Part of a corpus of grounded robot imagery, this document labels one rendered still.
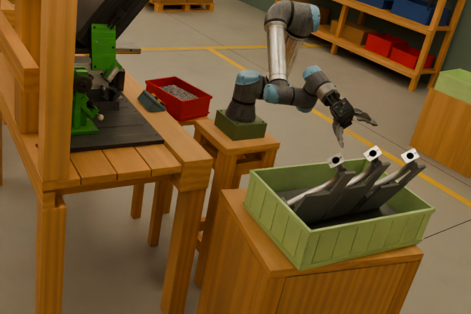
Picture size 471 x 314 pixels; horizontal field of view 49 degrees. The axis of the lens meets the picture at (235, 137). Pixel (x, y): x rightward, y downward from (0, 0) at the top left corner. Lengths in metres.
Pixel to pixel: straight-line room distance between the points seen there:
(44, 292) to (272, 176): 1.02
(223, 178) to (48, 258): 0.87
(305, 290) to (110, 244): 1.46
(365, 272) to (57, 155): 1.21
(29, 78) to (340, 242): 1.21
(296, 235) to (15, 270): 1.62
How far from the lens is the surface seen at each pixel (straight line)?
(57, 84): 1.81
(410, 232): 2.17
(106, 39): 2.52
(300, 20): 2.27
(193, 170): 2.18
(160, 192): 2.91
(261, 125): 2.56
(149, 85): 2.87
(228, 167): 2.48
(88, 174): 2.03
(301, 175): 2.20
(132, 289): 2.85
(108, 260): 3.01
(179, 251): 2.43
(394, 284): 2.24
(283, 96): 2.06
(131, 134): 2.30
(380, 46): 7.58
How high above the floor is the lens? 1.92
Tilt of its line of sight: 25 degrees down
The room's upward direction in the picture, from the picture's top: 11 degrees clockwise
